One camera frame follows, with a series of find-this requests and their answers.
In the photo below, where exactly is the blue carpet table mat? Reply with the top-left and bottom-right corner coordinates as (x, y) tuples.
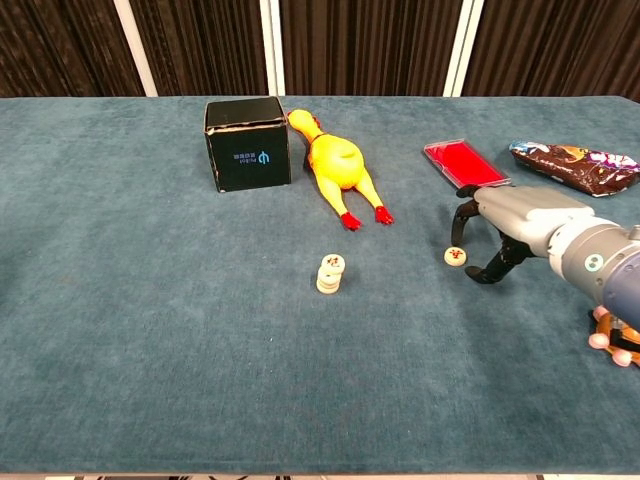
(0, 94), (640, 475)

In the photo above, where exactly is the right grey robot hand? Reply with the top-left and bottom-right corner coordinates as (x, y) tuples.
(451, 183), (601, 286)

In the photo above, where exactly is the black cardboard box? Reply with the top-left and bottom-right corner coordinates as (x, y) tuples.
(203, 96), (293, 194)

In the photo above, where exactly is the orange turtle toy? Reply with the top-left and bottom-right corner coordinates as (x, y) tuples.
(588, 305), (640, 369)

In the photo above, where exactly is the dark fabric partition panel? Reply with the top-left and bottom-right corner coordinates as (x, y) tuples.
(459, 0), (640, 104)
(0, 0), (146, 99)
(128, 0), (274, 97)
(277, 0), (466, 97)

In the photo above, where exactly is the brown snack bag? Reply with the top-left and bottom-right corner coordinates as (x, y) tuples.
(508, 141), (640, 198)

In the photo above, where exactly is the yellow rubber chicken toy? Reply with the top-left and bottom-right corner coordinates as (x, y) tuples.
(286, 108), (395, 232)

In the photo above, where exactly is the red ink pad case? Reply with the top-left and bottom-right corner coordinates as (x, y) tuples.
(422, 138), (513, 191)

